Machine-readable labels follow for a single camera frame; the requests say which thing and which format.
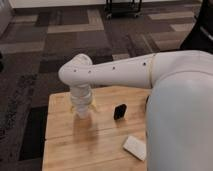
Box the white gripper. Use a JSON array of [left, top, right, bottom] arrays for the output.
[[70, 84, 93, 112]]

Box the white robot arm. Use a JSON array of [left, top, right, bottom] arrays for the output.
[[58, 50, 213, 171]]

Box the white plastic cup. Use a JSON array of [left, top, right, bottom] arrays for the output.
[[76, 109, 90, 119]]

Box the small black block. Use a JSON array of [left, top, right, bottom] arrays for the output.
[[114, 104, 127, 120]]

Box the blue patterned plate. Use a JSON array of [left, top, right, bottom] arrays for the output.
[[145, 96, 149, 109]]

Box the black rolling cart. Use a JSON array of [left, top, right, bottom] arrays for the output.
[[104, 0, 142, 19]]

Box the black office chair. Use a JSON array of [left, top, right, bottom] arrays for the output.
[[180, 0, 213, 54]]

